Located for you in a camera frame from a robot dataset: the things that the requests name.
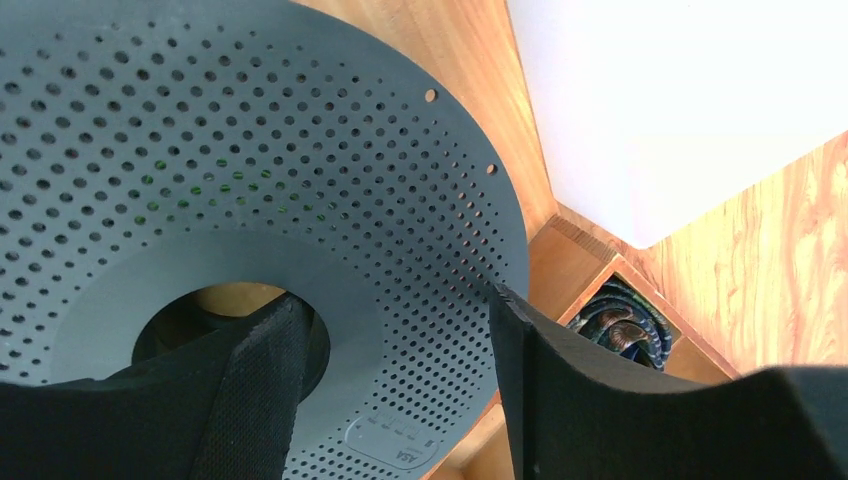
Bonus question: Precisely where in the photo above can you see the coiled cable blue green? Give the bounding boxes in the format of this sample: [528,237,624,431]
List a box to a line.
[566,276,674,371]

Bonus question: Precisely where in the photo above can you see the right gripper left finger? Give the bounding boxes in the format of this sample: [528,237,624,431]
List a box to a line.
[1,294,313,479]

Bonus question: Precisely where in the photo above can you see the dark grey perforated spool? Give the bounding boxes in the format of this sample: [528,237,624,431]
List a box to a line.
[1,1,528,479]

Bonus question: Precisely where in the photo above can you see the translucent plastic tray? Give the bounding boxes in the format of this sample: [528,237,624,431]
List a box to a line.
[508,1,847,249]

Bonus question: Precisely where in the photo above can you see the wooden compartment tray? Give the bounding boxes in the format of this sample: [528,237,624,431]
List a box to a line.
[425,216,739,479]

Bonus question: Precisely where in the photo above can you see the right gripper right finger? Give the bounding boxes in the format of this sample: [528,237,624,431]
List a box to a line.
[489,284,847,479]

